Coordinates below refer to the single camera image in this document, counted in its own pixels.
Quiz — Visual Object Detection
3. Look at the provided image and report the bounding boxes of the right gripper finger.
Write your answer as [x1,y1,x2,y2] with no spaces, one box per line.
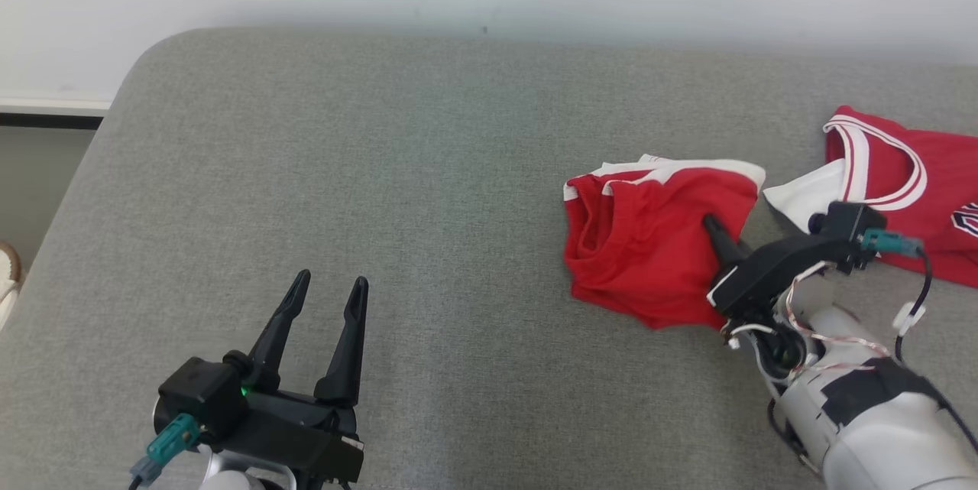
[703,214,754,271]

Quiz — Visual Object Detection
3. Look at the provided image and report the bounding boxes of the red shorts white stripes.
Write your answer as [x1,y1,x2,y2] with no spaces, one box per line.
[563,154,766,330]

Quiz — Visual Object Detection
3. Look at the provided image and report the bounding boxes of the right camera cable teal plug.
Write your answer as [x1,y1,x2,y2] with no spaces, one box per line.
[861,229,934,365]

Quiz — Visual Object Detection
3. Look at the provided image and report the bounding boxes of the red jersey white sleeves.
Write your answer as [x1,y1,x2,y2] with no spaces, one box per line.
[764,105,978,289]

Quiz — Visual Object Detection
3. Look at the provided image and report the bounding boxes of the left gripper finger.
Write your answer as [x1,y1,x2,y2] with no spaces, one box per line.
[244,269,312,392]
[314,276,370,409]

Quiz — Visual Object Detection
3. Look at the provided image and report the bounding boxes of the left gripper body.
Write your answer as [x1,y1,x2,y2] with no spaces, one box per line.
[206,389,365,485]

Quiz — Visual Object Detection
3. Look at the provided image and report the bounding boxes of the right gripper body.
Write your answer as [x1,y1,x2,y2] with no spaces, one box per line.
[707,234,857,320]

